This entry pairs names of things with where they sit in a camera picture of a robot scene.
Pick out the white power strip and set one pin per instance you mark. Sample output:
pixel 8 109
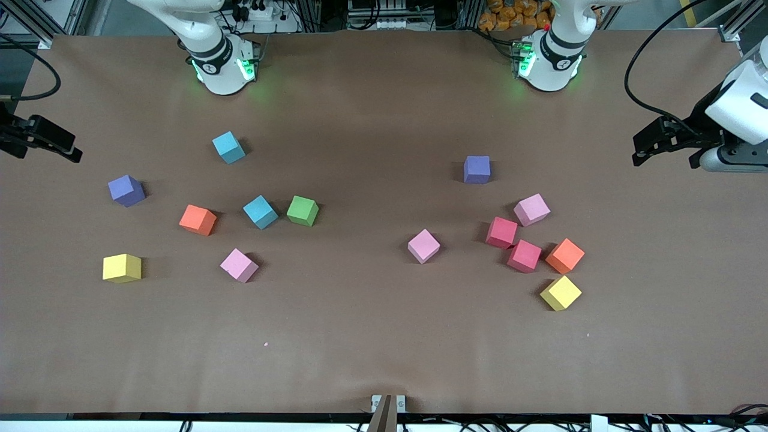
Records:
pixel 264 13

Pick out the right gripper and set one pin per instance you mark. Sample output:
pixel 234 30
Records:
pixel 8 133

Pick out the pink foam cube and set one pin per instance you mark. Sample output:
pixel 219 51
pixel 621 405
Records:
pixel 531 209
pixel 239 265
pixel 423 246

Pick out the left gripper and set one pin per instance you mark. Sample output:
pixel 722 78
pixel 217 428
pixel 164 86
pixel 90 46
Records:
pixel 701 122

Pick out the crimson foam cube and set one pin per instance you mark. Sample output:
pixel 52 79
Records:
pixel 524 255
pixel 501 232

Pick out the yellow foam cube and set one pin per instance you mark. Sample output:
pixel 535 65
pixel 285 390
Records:
pixel 560 293
pixel 122 267

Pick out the brown table cover sheet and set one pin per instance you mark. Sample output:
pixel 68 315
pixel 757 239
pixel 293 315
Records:
pixel 384 312

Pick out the green foam cube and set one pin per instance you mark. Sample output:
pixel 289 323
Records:
pixel 302 210

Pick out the bag of orange items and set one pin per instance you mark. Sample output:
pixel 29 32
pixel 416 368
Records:
pixel 510 15

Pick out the cyan foam cube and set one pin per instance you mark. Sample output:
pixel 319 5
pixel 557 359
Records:
pixel 260 212
pixel 228 147

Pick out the aluminium frame post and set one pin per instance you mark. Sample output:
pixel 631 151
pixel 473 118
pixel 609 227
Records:
pixel 735 27
pixel 36 24

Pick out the orange foam cube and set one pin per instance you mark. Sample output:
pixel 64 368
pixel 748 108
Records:
pixel 564 255
pixel 197 219

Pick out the purple foam cube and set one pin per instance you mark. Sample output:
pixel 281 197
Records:
pixel 126 191
pixel 477 169

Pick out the metal bracket with wooden strip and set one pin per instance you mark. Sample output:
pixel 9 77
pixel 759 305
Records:
pixel 388 414

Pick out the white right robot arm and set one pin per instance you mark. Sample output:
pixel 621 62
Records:
pixel 219 66

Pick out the grey electronics rack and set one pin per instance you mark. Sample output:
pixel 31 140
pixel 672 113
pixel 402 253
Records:
pixel 384 18

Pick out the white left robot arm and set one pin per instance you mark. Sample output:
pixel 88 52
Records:
pixel 555 60

